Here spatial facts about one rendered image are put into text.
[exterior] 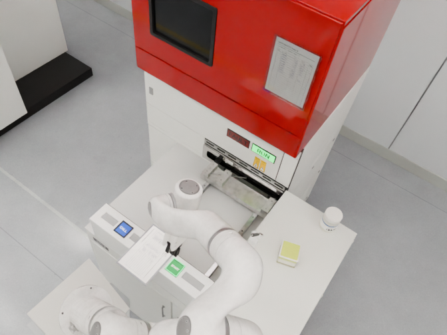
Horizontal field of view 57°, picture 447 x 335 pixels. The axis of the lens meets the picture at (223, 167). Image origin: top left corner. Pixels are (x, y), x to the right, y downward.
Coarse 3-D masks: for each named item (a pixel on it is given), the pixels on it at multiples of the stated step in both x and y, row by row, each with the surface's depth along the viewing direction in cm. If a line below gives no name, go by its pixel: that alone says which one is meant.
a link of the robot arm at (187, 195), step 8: (176, 184) 121; (184, 184) 121; (192, 184) 122; (176, 192) 119; (184, 192) 119; (192, 192) 120; (200, 192) 121; (176, 200) 121; (184, 200) 119; (192, 200) 119; (176, 208) 121; (184, 208) 121; (192, 208) 122
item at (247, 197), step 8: (200, 176) 193; (216, 176) 192; (216, 184) 189; (224, 184) 190; (232, 184) 190; (240, 184) 191; (224, 192) 190; (232, 192) 187; (240, 192) 188; (248, 192) 188; (240, 200) 186; (248, 200) 186; (256, 200) 186; (264, 200) 186; (248, 208) 186; (256, 208) 183; (264, 216) 182
